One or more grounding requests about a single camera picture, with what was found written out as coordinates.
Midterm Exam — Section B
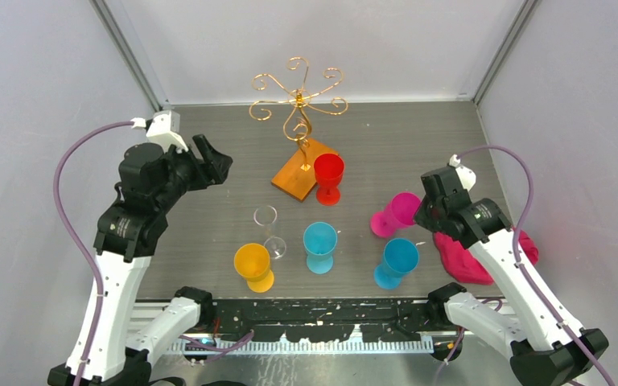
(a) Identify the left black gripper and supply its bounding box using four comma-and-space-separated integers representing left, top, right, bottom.
156, 133, 232, 212

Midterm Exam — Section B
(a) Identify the pink plastic wine glass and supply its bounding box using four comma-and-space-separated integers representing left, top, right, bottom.
369, 191, 422, 238

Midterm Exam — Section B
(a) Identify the red plastic wine glass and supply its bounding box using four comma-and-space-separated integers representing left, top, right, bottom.
314, 154, 344, 206

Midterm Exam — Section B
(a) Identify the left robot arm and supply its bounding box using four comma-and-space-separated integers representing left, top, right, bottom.
47, 134, 233, 385

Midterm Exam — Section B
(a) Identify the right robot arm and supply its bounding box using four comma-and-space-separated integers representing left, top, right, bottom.
414, 166, 609, 385

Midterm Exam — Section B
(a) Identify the blue wine glass right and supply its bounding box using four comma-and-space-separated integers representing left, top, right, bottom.
373, 238, 420, 290

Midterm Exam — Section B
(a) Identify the blue wine glass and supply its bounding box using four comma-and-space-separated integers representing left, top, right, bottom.
303, 222, 338, 274
373, 238, 420, 290

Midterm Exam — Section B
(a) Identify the clear wine glass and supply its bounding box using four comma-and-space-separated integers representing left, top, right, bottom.
253, 205, 287, 260

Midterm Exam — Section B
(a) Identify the yellow plastic wine glass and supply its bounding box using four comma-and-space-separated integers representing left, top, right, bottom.
233, 243, 274, 294

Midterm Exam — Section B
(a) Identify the blue wine glass centre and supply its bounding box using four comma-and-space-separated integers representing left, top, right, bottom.
303, 222, 338, 274

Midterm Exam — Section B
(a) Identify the pink crumpled cloth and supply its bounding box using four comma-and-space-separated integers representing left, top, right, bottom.
433, 231, 539, 285

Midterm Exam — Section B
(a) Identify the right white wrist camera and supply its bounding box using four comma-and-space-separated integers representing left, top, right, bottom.
448, 154, 477, 191

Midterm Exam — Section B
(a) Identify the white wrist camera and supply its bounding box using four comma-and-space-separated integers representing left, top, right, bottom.
448, 154, 477, 191
130, 110, 188, 154

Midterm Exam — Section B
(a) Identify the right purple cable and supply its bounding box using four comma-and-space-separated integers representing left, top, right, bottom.
455, 145, 616, 386

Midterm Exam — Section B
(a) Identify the purple cable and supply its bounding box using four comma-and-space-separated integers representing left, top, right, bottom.
52, 121, 134, 386
455, 145, 616, 386

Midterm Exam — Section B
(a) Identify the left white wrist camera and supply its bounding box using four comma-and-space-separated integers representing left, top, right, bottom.
130, 110, 188, 154

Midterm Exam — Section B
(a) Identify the gold wire glass rack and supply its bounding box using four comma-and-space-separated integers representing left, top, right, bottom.
248, 56, 349, 202

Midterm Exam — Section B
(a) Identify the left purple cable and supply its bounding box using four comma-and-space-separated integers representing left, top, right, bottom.
52, 121, 134, 386

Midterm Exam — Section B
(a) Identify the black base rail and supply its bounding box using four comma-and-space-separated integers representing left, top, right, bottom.
188, 298, 459, 343

